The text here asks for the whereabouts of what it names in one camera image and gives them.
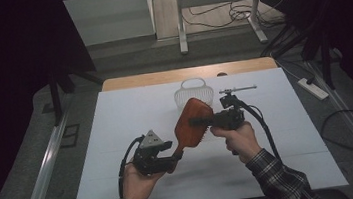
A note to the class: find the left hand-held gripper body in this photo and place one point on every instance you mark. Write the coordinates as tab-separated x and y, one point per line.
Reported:
149	156

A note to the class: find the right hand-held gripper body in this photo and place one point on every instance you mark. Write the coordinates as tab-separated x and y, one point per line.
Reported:
230	118

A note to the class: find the wooden paddle hairbrush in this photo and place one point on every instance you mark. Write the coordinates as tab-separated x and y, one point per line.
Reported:
188	135

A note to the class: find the person's right hand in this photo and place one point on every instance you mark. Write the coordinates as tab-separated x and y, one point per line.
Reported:
241	140

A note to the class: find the person's left hand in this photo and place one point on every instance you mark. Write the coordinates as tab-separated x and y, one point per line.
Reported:
140	182

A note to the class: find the white plastic mesh basket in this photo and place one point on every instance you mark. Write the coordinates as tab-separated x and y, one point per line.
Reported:
194	92

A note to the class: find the white table cover board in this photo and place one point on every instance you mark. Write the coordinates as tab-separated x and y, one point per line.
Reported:
207	183

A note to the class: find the dark round table grommet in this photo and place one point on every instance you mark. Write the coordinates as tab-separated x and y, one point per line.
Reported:
222	73

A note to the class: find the dark floor outlet plate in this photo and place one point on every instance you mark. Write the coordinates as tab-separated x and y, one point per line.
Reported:
70	135

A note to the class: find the white power strip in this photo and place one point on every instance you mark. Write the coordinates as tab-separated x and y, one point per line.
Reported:
312	89

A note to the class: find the black power plug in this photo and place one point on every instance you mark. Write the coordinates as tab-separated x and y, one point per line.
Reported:
310	80

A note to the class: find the black metal stand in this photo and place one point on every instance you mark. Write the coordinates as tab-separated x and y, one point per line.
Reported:
327	68
55	103

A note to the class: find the white cabinet panel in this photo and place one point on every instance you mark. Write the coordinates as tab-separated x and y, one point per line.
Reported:
110	18

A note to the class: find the white metal desk frame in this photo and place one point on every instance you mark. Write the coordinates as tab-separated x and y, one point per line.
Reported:
182	28

